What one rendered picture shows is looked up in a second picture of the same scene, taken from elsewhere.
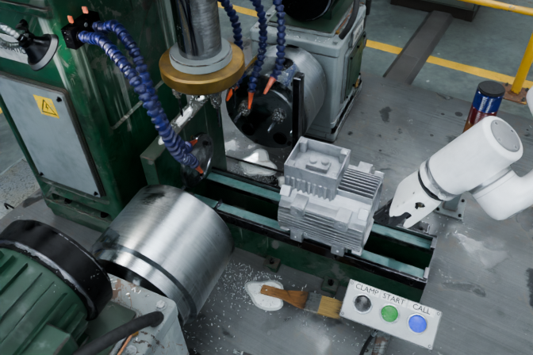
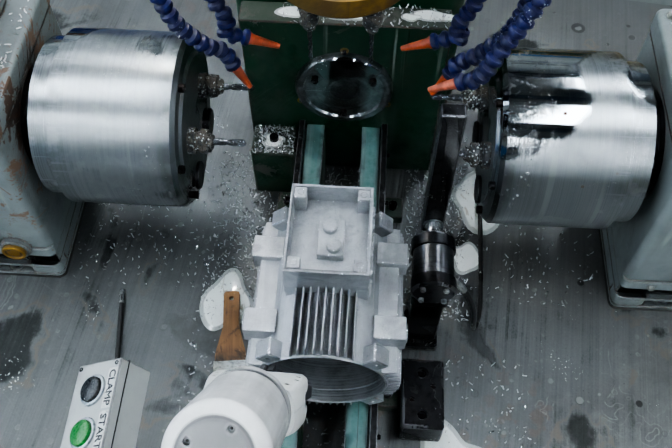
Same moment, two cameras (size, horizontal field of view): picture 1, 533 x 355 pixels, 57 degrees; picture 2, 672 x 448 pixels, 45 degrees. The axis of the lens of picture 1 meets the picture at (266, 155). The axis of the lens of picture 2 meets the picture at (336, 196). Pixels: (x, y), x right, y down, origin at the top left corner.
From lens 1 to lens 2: 0.83 m
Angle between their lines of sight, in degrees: 44
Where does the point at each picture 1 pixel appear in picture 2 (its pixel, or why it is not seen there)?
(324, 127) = (617, 270)
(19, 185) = not seen: outside the picture
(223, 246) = (145, 174)
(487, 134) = (185, 412)
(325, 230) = not seen: hidden behind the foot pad
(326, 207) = (276, 290)
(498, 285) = not seen: outside the picture
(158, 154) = (253, 18)
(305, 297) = (234, 358)
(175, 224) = (112, 90)
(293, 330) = (177, 357)
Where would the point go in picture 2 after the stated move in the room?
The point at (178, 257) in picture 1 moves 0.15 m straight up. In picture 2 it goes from (72, 118) to (36, 36)
